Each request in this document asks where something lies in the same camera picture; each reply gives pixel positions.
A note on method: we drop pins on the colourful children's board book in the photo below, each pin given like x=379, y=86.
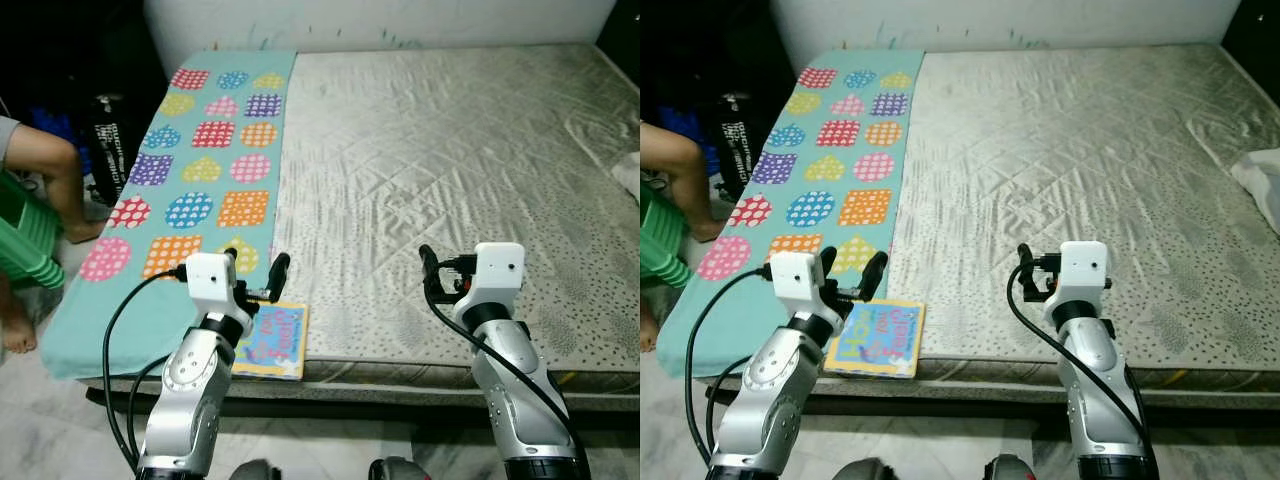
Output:
x=275, y=345
x=880, y=340

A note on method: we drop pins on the white pillow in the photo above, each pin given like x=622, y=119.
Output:
x=1258, y=190

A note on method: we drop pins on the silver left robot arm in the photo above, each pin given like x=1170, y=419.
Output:
x=190, y=400
x=765, y=400

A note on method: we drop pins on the teal sheet with coloured shapes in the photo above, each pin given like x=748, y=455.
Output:
x=770, y=310
x=150, y=310

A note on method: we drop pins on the grey quilted mattress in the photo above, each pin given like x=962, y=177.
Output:
x=1080, y=170
x=450, y=170

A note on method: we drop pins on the dark bed base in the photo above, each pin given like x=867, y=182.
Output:
x=1000, y=398
x=380, y=398

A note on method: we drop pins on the black bag with white print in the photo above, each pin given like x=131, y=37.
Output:
x=742, y=150
x=112, y=150

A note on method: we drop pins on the blue bag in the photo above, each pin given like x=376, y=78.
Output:
x=62, y=125
x=710, y=158

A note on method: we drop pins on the green plastic stool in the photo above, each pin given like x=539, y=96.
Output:
x=658, y=245
x=25, y=235

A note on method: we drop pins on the grey robot left leg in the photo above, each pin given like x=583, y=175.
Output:
x=865, y=470
x=255, y=472

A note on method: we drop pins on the grey robot leg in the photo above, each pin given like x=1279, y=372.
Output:
x=393, y=470
x=1010, y=468
x=865, y=470
x=255, y=472

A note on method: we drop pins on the grey robot right leg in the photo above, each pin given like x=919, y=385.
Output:
x=393, y=470
x=1010, y=468

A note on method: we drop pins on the black tufted headboard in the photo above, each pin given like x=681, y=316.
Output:
x=620, y=35
x=1255, y=30

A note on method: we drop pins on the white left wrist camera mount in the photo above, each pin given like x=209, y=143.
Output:
x=212, y=283
x=800, y=280

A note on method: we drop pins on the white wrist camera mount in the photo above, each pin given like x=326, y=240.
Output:
x=212, y=283
x=800, y=280
x=500, y=273
x=1085, y=272

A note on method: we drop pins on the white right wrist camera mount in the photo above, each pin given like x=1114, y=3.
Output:
x=500, y=273
x=1085, y=272

